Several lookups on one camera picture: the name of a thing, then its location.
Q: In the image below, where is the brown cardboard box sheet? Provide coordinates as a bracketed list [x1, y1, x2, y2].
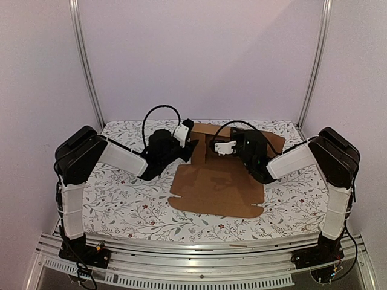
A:
[167, 122, 287, 218]

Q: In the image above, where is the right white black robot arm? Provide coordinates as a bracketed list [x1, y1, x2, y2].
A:
[231, 127, 360, 263]

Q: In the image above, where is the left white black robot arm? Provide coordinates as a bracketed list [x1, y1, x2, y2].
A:
[54, 119, 198, 262]

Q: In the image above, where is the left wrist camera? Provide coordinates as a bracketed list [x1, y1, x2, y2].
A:
[173, 119, 194, 148]

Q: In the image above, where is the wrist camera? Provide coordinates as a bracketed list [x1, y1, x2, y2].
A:
[213, 140, 237, 156]
[173, 119, 194, 148]

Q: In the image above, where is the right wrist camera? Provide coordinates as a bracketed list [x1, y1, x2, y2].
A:
[213, 140, 237, 156]

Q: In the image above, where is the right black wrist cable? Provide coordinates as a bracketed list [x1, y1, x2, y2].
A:
[209, 120, 252, 146]

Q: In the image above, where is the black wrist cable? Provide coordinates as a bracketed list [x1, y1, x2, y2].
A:
[141, 105, 182, 149]
[209, 120, 252, 146]

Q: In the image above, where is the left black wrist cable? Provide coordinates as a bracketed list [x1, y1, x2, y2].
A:
[141, 105, 182, 149]

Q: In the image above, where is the aluminium front rail base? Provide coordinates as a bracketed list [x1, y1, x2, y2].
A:
[26, 232, 379, 289]

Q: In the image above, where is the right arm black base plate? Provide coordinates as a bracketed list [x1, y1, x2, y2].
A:
[290, 245, 345, 269]

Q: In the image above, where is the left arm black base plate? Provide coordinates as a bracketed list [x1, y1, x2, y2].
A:
[59, 243, 112, 269]

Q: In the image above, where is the right aluminium frame post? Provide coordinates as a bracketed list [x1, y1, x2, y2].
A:
[296, 0, 333, 131]

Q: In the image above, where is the aluminium frame post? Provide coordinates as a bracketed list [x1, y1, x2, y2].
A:
[296, 0, 333, 131]
[68, 0, 106, 129]

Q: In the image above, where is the left aluminium frame post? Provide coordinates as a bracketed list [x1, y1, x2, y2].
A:
[68, 0, 106, 129]

